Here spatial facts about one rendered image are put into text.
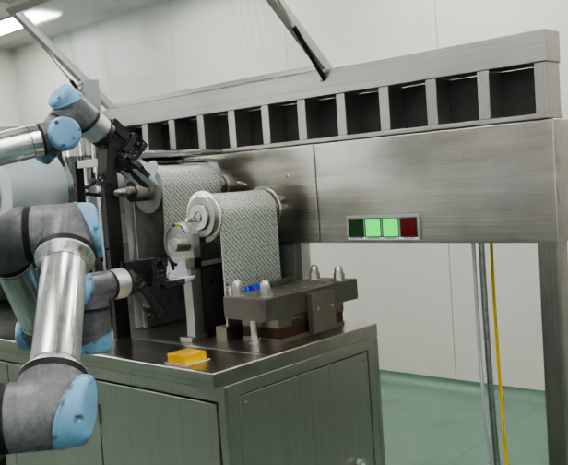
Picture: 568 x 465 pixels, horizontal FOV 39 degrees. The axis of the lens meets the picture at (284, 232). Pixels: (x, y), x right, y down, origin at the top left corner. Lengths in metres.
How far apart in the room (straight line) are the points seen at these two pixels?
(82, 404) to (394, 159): 1.22
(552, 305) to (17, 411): 1.42
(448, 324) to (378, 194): 2.76
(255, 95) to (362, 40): 2.70
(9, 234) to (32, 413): 0.43
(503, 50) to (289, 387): 1.01
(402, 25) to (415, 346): 1.98
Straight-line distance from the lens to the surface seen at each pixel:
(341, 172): 2.35
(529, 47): 2.06
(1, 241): 1.65
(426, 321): 5.05
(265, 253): 2.37
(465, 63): 2.14
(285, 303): 2.15
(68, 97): 2.03
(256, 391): 2.02
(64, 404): 1.35
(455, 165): 2.14
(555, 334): 2.25
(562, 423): 2.31
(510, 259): 4.70
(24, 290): 1.79
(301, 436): 2.17
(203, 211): 2.25
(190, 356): 2.01
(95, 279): 1.95
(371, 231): 2.29
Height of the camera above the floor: 1.34
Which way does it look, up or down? 4 degrees down
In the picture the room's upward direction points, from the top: 4 degrees counter-clockwise
